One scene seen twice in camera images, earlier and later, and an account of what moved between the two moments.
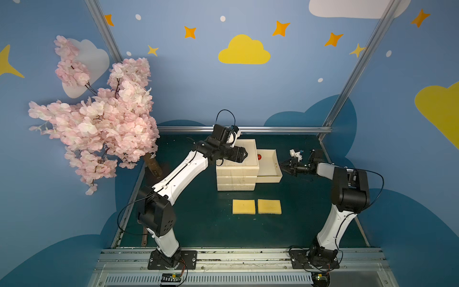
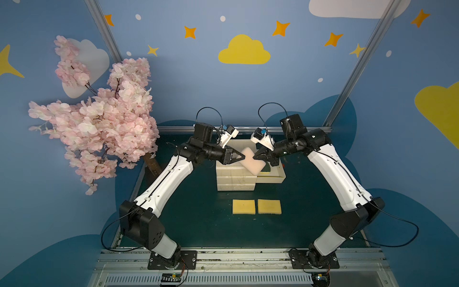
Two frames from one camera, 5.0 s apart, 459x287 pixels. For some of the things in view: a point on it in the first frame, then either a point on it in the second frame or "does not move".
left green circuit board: [171, 277] does not move
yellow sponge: [245, 207] does not move
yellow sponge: [266, 206] does not move
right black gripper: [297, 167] to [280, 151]
